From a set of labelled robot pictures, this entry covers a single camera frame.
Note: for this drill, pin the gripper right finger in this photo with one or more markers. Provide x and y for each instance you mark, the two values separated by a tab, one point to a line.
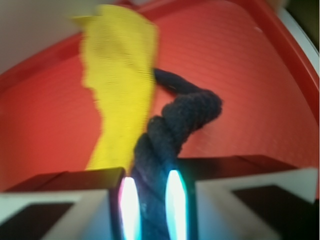
250	197

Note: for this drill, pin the yellow microfiber cloth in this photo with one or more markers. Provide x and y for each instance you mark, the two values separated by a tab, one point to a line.
118	51

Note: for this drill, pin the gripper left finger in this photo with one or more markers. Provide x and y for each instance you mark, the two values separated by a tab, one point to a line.
80	205

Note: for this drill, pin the red plastic tray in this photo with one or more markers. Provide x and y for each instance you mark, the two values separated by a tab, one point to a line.
238	49

